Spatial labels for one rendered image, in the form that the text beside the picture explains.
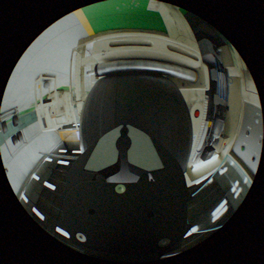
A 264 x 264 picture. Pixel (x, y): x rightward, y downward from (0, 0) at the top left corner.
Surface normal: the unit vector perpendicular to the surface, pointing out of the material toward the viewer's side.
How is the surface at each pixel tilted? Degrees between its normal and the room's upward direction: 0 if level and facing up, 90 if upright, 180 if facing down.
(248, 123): 90
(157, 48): 90
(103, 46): 90
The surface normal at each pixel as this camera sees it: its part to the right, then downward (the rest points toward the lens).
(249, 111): -1.00, 0.05
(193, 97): 0.03, 0.40
